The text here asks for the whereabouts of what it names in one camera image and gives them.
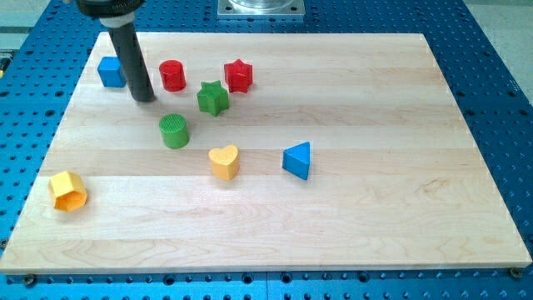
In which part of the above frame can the blue cube block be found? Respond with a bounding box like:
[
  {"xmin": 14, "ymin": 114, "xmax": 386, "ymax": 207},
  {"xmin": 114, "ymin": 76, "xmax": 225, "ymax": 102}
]
[{"xmin": 97, "ymin": 57, "xmax": 126, "ymax": 88}]

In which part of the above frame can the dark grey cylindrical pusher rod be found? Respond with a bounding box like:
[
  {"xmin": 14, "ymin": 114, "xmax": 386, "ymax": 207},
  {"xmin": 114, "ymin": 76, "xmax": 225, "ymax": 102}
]
[{"xmin": 100, "ymin": 12, "xmax": 155, "ymax": 103}]

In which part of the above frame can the yellow heart block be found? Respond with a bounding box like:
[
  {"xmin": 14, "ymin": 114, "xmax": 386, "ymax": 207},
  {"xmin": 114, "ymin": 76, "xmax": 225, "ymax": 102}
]
[{"xmin": 208, "ymin": 145, "xmax": 240, "ymax": 181}]

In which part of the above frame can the light wooden board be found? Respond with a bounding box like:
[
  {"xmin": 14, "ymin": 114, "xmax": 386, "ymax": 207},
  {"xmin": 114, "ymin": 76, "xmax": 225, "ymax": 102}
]
[{"xmin": 1, "ymin": 32, "xmax": 532, "ymax": 274}]

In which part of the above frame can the red cylinder block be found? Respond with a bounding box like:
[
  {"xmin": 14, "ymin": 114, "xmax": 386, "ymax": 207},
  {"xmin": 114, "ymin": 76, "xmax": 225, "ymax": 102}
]
[{"xmin": 159, "ymin": 60, "xmax": 187, "ymax": 92}]

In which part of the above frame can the yellow hexagon block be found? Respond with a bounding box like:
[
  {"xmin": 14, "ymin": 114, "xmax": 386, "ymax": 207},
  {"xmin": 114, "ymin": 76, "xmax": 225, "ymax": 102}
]
[{"xmin": 47, "ymin": 171, "xmax": 87, "ymax": 213}]

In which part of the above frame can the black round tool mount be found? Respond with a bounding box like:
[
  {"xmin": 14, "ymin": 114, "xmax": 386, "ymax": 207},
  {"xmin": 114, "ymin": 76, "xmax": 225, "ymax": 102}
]
[{"xmin": 75, "ymin": 0, "xmax": 145, "ymax": 18}]

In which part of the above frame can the red star block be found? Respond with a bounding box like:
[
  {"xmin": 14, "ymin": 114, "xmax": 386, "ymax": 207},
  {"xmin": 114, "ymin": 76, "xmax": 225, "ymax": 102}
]
[{"xmin": 224, "ymin": 59, "xmax": 253, "ymax": 93}]

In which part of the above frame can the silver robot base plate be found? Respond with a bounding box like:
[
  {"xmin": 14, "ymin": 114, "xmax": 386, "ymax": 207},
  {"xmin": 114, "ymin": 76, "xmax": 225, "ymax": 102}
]
[{"xmin": 217, "ymin": 0, "xmax": 306, "ymax": 18}]

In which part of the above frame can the green star block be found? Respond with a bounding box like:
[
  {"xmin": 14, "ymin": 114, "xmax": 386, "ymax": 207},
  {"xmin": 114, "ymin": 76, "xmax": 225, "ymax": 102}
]
[{"xmin": 197, "ymin": 81, "xmax": 229, "ymax": 117}]

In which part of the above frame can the green cylinder block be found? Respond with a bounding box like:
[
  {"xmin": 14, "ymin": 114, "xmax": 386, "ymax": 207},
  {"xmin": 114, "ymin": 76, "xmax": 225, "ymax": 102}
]
[{"xmin": 159, "ymin": 113, "xmax": 189, "ymax": 149}]

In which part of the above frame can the blue triangle block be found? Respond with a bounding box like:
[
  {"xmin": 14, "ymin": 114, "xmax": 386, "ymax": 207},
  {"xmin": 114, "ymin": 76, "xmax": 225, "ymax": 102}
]
[{"xmin": 282, "ymin": 142, "xmax": 311, "ymax": 180}]

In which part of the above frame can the blue perforated metal table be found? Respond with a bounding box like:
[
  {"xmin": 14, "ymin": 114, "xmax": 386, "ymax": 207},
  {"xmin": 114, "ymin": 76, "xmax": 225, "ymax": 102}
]
[{"xmin": 1, "ymin": 1, "xmax": 532, "ymax": 299}]

